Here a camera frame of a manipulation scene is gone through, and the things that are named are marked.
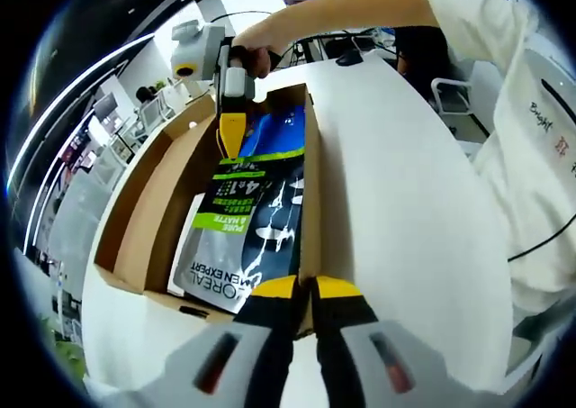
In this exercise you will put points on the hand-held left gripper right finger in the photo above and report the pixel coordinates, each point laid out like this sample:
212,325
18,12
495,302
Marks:
432,381

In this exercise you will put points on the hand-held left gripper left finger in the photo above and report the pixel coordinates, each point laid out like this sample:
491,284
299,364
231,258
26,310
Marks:
180,376

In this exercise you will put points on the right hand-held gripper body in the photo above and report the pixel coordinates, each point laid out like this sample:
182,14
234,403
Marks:
198,52

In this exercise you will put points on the blue soft tissue pack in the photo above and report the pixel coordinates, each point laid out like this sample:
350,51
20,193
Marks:
279,129

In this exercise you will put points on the brown cardboard shoe box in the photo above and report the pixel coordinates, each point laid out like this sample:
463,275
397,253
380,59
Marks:
171,156

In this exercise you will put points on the grey black soft pouch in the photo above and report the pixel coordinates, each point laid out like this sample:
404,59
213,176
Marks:
225,255

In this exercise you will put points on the person's right hand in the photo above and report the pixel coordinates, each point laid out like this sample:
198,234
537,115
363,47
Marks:
261,61

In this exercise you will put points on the potted green plant white pot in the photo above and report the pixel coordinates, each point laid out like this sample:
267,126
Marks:
67,349

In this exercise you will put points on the black computer mouse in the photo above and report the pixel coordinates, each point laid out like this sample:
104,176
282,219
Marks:
350,58

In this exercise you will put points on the white office chair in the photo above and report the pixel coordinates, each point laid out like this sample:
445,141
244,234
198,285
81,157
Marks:
443,86

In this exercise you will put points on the person's white shirt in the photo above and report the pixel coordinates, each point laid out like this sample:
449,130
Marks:
517,178

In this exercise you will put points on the white chest device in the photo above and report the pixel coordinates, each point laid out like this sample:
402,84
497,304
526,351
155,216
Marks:
549,79

